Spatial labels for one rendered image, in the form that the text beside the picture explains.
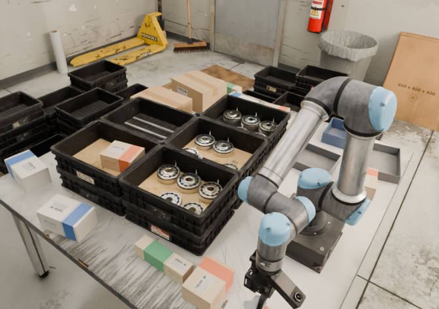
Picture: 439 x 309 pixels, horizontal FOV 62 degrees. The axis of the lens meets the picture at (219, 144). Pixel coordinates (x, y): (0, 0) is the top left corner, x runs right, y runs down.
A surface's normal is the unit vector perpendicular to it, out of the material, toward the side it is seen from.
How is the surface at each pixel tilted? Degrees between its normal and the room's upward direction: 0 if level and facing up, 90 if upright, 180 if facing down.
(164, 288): 0
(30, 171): 0
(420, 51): 81
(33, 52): 90
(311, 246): 2
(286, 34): 90
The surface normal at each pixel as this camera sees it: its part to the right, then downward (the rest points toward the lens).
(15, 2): 0.81, 0.36
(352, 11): -0.58, 0.45
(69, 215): 0.04, -0.82
